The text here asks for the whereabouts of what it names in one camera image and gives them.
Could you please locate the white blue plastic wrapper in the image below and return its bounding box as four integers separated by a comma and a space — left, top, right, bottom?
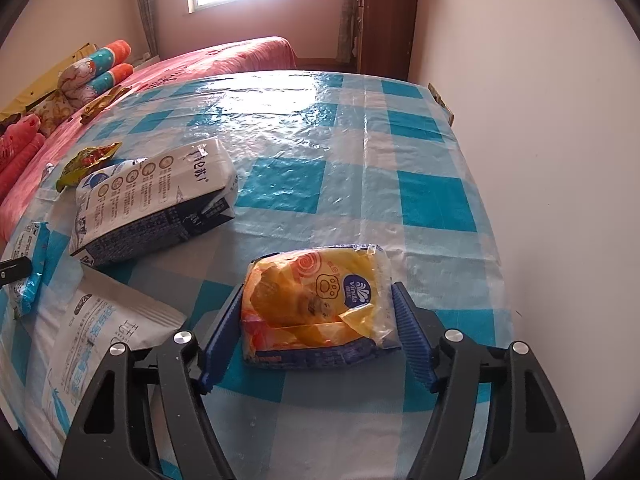
7, 220, 51, 316

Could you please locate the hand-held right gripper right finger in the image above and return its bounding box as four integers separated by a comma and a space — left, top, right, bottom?
391, 281, 586, 480

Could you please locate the yellow blue tissue pack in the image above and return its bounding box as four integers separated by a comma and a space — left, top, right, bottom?
240, 243, 403, 373

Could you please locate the blue checkered plastic tablecloth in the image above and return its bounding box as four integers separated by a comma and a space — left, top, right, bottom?
0, 71, 516, 480

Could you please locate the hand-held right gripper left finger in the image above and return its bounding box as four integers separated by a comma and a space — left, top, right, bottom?
56, 282, 248, 480

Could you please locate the large white blue-print bag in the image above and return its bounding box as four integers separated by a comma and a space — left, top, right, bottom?
7, 270, 188, 461

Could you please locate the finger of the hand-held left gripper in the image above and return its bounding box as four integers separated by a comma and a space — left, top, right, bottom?
0, 256, 33, 286

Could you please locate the gold cloth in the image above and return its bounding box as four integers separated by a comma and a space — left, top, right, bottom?
79, 85, 132, 123

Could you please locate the yellow snack wrapper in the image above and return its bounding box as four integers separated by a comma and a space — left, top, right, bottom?
56, 141, 123, 193

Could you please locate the cartoon print rolled blanket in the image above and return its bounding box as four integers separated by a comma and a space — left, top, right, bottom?
57, 40, 133, 88
75, 62, 133, 103

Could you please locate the beige floral quilt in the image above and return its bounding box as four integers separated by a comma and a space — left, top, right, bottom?
30, 92, 76, 136

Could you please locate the wooden cabinet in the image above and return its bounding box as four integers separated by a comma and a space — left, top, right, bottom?
350, 0, 418, 81

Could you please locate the white pack with circle prints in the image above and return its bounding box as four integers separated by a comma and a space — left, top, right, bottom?
68, 136, 238, 267

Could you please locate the pink folded blanket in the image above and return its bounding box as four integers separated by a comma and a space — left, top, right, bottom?
0, 114, 41, 161
0, 135, 46, 201

